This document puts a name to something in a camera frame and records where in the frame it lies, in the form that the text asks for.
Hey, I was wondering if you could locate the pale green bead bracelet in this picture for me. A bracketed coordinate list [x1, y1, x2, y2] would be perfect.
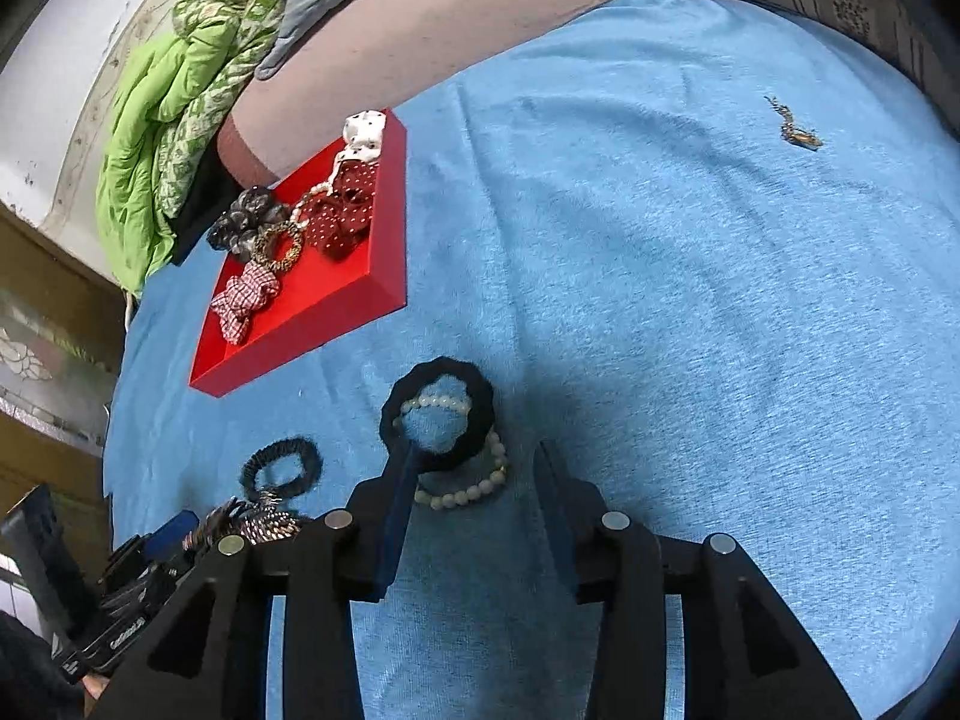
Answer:
[392, 391, 511, 512]

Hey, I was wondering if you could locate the black beaded hair tie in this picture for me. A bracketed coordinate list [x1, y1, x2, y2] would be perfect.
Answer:
[239, 434, 324, 503]

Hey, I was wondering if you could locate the black hair claw clip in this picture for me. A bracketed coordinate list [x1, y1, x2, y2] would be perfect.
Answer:
[182, 491, 301, 554]

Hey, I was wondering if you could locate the black wavy hair tie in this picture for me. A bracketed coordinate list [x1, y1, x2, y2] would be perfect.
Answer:
[379, 356, 498, 475]

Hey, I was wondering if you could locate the red white plaid scrunchie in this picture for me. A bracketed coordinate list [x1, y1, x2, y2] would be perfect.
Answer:
[210, 260, 280, 346]

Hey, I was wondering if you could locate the gold beaded bracelet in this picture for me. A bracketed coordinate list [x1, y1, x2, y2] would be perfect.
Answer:
[250, 219, 306, 275]

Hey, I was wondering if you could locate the dark red dotted scrunchie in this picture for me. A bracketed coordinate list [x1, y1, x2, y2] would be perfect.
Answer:
[298, 161, 377, 262]

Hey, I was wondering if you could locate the grey black scrunchie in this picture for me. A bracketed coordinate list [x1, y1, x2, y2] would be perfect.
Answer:
[206, 185, 291, 263]

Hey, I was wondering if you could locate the white dotted scrunchie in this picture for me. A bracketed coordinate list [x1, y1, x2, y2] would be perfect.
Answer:
[338, 110, 386, 164]

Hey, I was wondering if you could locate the red tray box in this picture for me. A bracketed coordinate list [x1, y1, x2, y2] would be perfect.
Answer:
[189, 110, 407, 397]

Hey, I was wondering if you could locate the blue towel blanket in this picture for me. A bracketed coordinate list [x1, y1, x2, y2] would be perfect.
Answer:
[104, 0, 958, 718]

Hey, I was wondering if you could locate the ornate glass door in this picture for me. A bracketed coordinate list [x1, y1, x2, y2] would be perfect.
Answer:
[2, 210, 124, 507]

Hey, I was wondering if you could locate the pink bolster cushion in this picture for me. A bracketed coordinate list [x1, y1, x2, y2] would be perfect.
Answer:
[217, 0, 608, 187]

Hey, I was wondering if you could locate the green quilt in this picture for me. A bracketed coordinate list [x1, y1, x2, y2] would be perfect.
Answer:
[94, 0, 285, 296]

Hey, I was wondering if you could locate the small metal chain trinket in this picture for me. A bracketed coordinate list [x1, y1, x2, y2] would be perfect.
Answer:
[765, 96, 823, 151]

